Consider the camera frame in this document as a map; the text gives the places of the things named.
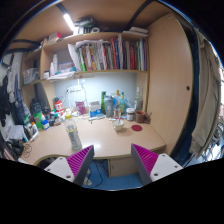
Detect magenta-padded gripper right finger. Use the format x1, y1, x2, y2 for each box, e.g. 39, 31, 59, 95
130, 143, 184, 186

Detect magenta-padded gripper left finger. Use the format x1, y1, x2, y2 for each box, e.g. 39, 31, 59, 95
44, 144, 95, 187

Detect clear bottle with yellow cap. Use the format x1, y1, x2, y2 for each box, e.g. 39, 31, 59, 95
63, 112, 83, 151

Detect flat round red coaster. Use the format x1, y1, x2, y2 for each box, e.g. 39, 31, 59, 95
130, 124, 143, 132

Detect white bottle with blue label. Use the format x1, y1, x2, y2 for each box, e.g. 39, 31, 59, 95
41, 119, 51, 130

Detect brown mug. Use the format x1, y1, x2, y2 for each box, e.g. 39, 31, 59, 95
134, 110, 152, 124

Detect green container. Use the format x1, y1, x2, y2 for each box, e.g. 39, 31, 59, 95
33, 112, 45, 131

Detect jar with white lid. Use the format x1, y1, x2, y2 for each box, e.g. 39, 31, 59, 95
125, 107, 136, 122

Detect red and white canister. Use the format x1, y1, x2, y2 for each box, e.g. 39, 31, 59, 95
54, 99, 65, 117

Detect light blue hairbrush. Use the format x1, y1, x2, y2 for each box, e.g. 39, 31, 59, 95
88, 114, 106, 122

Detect pink pouch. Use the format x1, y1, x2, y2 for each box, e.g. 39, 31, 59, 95
75, 100, 87, 117

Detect blue and white box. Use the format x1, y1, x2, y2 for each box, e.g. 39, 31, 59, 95
88, 100, 103, 118

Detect black bottle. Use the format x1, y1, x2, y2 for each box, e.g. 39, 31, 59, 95
29, 98, 43, 116

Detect tall clear glass bottle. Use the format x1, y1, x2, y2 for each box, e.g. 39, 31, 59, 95
133, 87, 144, 112

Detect green-capped slim bottle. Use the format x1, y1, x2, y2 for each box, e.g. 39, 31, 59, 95
119, 91, 126, 115

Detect clear bottle with tan cap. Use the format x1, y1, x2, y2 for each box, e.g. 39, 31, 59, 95
113, 89, 122, 118

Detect dark green tall can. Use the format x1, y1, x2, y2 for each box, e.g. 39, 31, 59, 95
100, 90, 107, 114

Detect beige hanging coat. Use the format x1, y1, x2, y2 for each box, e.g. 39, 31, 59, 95
189, 33, 222, 156

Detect dark hanging clothes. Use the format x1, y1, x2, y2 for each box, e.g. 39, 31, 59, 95
0, 53, 25, 128

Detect wooden shelf unit with books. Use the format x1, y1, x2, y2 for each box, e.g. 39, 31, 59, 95
20, 27, 150, 88

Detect ceiling light tube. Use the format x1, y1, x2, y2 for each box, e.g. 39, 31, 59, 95
63, 13, 76, 33

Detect black cable coil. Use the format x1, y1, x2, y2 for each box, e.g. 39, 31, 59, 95
21, 143, 34, 159

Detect white wall socket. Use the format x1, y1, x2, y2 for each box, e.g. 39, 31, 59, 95
65, 84, 83, 94

